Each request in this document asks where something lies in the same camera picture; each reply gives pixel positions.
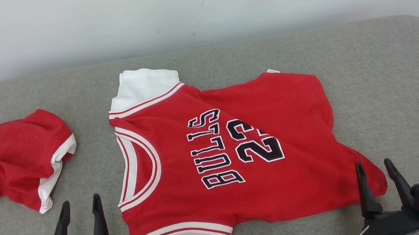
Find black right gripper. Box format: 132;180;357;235
352;155;419;235

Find red shorts with white trim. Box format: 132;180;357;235
0;106;84;219

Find red Bulls basketball jersey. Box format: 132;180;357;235
103;42;394;235

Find grey fabric sofa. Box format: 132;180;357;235
0;13;419;235

